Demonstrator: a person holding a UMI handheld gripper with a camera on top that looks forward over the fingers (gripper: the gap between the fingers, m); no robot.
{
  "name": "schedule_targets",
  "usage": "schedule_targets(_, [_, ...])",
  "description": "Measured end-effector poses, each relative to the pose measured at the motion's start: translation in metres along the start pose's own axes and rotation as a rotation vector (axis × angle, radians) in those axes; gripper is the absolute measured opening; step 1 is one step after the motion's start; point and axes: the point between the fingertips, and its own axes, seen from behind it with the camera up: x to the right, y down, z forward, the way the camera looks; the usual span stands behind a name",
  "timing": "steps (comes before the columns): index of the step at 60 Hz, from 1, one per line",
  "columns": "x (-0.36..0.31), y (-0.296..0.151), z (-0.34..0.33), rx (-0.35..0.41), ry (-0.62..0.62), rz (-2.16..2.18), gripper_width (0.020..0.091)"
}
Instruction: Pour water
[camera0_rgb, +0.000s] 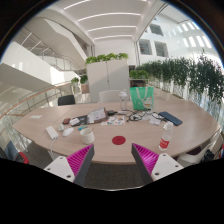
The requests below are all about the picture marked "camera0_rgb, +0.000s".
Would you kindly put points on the dark red phone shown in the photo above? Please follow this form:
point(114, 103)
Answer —
point(66, 121)

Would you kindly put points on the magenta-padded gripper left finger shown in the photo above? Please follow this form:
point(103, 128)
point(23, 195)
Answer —
point(56, 166)

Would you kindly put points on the white computer mouse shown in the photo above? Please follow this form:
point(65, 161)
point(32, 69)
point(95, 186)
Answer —
point(68, 131)

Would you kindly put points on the white tissue packet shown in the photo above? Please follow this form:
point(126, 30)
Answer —
point(154, 122)

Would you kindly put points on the white paper card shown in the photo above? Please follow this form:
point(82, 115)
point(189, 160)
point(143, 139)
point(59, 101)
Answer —
point(75, 121)

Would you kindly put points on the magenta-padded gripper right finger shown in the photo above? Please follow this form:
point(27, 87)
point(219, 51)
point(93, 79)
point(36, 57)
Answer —
point(165, 165)

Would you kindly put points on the clear shaker bottle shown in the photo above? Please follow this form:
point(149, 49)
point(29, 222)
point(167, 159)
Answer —
point(123, 100)

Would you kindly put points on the brown planter with plants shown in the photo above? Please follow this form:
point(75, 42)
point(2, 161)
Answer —
point(83, 85)

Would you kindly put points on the open paper booklet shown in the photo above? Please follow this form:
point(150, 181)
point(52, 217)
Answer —
point(96, 115)

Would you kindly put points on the white grid-pattern cup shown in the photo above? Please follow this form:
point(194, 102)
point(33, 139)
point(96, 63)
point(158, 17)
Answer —
point(87, 136)

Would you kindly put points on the colourful leaflet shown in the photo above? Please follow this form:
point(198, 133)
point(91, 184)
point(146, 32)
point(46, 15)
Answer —
point(113, 120)

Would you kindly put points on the white table-side chair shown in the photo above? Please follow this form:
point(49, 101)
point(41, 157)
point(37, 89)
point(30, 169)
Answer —
point(195, 156)

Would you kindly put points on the small white case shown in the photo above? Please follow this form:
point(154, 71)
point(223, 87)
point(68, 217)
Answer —
point(61, 127)

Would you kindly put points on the glass railing wooden handrail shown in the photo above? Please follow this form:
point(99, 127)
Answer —
point(33, 98)

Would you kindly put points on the green plants atop cabinet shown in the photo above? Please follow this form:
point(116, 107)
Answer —
point(106, 57)

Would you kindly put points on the flat round red coaster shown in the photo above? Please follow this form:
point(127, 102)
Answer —
point(119, 140)

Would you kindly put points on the group of ceiling lights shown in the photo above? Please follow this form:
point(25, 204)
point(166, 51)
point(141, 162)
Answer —
point(110, 25)

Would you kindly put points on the white power strip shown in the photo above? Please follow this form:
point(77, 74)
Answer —
point(51, 132)

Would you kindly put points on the black tablet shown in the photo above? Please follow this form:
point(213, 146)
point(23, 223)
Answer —
point(82, 119)

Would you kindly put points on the green tote bag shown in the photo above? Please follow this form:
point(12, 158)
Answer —
point(138, 97)

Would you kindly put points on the clear red-labelled water bottle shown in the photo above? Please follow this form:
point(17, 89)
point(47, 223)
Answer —
point(165, 140)

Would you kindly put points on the white paper note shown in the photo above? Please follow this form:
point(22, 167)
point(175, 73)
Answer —
point(35, 117)

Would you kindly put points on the black office chair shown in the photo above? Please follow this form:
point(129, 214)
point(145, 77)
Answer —
point(66, 100)

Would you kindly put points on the white cabinet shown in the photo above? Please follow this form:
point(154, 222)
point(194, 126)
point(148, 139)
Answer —
point(107, 78)

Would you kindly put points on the row of green hedge plants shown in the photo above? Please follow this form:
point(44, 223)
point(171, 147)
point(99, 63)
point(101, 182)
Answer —
point(186, 73)

